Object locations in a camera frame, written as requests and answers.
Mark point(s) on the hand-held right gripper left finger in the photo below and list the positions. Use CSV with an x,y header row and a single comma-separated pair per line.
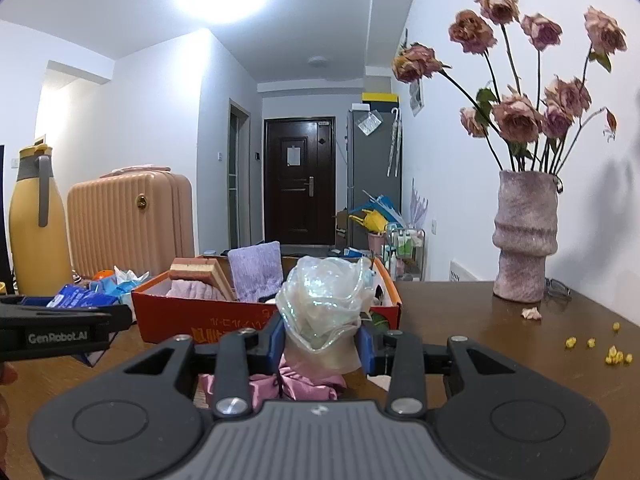
x,y
275,347

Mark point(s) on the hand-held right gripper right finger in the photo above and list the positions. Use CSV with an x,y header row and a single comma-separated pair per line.
x,y
365,352

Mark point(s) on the orange fruit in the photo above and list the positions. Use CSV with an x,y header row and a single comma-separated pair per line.
x,y
102,275

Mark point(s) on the lilac fluffy towel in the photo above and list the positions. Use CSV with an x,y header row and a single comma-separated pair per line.
x,y
190,291

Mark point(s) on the fallen dried petal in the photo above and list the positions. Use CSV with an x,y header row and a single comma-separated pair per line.
x,y
531,313

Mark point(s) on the pink ribbed suitcase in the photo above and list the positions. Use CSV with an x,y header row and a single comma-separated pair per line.
x,y
125,225

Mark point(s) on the clear plastic bag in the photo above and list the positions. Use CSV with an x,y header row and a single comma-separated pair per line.
x,y
369,123

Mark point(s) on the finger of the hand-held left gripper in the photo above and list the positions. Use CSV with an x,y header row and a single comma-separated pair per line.
x,y
90,317

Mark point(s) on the blue tissue pack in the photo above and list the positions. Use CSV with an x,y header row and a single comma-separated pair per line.
x,y
80,295

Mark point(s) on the scattered yellow bits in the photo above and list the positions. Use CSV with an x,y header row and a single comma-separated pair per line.
x,y
612,357

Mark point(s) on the purple linen pouch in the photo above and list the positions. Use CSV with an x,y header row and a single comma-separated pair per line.
x,y
255,270

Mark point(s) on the yellow plastic item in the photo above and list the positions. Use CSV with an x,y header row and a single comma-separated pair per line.
x,y
372,221

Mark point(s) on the yellow and black box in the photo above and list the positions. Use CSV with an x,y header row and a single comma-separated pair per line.
x,y
380,100

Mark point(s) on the clear plastic wrapper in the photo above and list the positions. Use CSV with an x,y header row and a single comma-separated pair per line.
x,y
320,305

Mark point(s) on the person's left hand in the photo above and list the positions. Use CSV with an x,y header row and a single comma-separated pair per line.
x,y
6,375

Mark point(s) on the pink bucket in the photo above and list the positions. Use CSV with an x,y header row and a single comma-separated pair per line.
x,y
376,242

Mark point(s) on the dark brown entrance door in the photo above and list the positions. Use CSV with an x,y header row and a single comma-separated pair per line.
x,y
300,200

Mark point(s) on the purple satin scrunchie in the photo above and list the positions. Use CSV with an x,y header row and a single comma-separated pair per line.
x,y
262,390
310,385

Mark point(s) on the white folded umbrella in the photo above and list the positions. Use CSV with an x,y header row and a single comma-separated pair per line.
x,y
394,140

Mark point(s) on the orange cardboard box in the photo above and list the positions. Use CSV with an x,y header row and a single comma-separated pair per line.
x,y
170,320

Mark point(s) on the grey refrigerator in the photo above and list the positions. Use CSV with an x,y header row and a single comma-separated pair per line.
x,y
370,170

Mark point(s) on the glass interior door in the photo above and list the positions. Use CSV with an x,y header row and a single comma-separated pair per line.
x,y
239,175

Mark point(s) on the brown cardboard carton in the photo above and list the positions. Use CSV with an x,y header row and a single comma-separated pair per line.
x,y
341,230

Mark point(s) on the metal trolley rack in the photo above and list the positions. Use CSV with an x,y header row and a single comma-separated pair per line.
x,y
407,252

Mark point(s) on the bunch of dried pink roses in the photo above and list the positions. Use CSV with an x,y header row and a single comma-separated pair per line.
x,y
517,117

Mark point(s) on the yellow thermos jug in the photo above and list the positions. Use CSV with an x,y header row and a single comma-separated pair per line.
x,y
37,250

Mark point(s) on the purple wall decal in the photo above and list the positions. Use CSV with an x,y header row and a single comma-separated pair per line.
x,y
419,207

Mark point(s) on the pink layered sponge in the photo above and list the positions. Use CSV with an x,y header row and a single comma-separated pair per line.
x,y
200,270

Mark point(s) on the pink textured vase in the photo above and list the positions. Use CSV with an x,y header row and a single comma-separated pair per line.
x,y
525,240

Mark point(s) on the white paper on door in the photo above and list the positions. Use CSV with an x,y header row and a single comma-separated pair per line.
x,y
293,155

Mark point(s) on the black eyeglasses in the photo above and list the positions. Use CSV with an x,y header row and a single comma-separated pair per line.
x,y
557,289

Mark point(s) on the round ceiling lamp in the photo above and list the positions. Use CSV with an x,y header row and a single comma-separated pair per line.
x,y
318,62

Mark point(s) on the wall picture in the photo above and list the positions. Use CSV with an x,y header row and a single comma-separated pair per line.
x,y
416,100

